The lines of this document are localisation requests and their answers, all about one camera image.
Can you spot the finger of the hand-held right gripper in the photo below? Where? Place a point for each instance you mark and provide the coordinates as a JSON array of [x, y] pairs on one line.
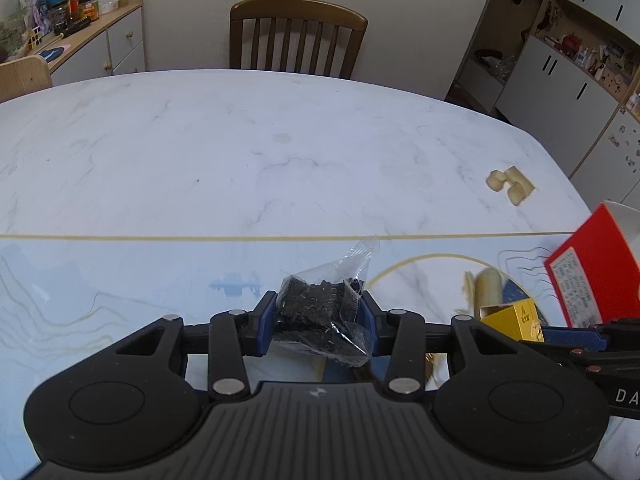
[[575, 337], [565, 352]]

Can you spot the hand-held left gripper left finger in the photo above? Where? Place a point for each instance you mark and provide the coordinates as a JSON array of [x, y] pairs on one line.
[[265, 317]]

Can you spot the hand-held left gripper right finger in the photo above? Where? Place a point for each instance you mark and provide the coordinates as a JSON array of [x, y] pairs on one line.
[[372, 320]]

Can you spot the bag of black beads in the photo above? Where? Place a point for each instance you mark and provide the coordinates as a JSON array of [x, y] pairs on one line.
[[315, 320]]

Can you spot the yellow cardboard box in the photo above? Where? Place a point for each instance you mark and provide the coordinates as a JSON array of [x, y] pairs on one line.
[[512, 320]]

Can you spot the red cardboard box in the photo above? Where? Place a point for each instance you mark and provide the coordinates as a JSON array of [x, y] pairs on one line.
[[595, 270]]

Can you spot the pale rounded object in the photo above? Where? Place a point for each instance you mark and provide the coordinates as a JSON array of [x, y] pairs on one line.
[[487, 287]]

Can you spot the white refrigerator with magnets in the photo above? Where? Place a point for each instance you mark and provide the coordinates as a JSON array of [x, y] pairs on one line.
[[615, 160]]

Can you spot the brown wooden chair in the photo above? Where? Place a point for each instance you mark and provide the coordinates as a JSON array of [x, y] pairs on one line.
[[300, 35]]

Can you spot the white wooden sideboard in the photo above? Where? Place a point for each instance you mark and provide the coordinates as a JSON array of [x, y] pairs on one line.
[[100, 45]]

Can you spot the light wooden chair back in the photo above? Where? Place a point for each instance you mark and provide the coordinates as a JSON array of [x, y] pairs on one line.
[[25, 77]]

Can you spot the jars with red labels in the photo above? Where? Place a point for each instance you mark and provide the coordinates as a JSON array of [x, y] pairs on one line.
[[75, 12]]

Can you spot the colourful puzzle cube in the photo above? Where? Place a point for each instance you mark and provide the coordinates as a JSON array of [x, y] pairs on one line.
[[33, 40]]

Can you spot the small green plant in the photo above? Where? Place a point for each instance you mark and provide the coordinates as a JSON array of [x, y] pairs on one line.
[[11, 35]]

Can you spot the tall wall cabinet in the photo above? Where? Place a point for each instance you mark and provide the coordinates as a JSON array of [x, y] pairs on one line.
[[575, 60]]

